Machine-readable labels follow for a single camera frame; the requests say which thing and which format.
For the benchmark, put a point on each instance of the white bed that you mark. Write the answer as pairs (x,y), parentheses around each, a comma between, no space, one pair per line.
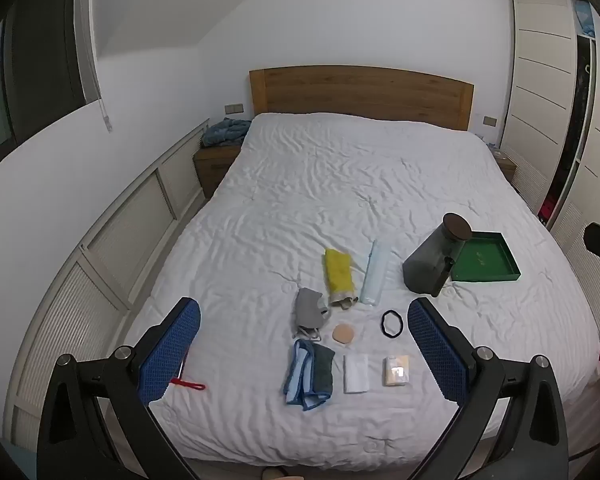
(330,185)

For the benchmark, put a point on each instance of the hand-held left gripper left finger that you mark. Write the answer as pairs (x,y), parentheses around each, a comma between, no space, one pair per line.
(170,350)

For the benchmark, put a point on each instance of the yellow cloth packet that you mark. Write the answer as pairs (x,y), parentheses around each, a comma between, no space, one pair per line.
(338,272)

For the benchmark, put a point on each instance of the green tray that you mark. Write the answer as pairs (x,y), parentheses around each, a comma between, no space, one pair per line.
(485,260)

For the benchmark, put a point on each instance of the white wardrobe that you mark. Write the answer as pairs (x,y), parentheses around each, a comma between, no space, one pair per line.
(535,85)

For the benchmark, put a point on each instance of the crumpled blue cloth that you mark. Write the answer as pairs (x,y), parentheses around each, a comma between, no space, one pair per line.
(225,132)

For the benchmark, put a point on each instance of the wall switch plate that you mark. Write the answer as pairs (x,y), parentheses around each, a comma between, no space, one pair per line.
(234,108)
(489,121)

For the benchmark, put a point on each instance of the beige round powder puff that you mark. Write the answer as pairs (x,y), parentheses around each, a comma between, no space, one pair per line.
(342,335)

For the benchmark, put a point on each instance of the dark window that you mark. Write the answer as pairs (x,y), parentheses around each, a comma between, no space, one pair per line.
(35,60)

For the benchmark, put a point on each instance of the grey face mask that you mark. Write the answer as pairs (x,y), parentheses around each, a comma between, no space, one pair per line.
(309,310)

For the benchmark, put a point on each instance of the wooden headboard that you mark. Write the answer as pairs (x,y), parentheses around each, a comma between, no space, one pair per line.
(360,92)

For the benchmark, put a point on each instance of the beige packet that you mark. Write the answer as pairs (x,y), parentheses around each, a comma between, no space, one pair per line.
(396,371)

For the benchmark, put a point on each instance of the white louvred wall panel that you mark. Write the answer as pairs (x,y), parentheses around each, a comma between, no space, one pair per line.
(120,220)

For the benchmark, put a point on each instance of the blue folded fabric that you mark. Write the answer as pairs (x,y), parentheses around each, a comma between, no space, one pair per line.
(584,17)

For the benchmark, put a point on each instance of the person's left hand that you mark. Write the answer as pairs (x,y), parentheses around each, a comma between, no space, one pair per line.
(274,475)

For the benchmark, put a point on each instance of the blue-edged grey towel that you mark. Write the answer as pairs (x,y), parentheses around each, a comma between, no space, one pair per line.
(320,367)

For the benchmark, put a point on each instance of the dark glass pitcher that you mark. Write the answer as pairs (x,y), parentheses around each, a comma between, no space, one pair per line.
(427,260)

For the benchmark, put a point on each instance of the white tissue pack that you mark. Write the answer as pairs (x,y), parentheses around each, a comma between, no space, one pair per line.
(356,374)

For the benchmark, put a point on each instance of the light blue face mask pack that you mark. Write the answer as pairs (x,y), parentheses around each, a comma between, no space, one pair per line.
(375,272)

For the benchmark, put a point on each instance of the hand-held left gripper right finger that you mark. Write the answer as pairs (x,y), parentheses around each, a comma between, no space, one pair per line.
(437,350)

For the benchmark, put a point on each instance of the wooden nightstand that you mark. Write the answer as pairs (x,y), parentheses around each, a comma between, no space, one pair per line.
(212,170)
(506,164)

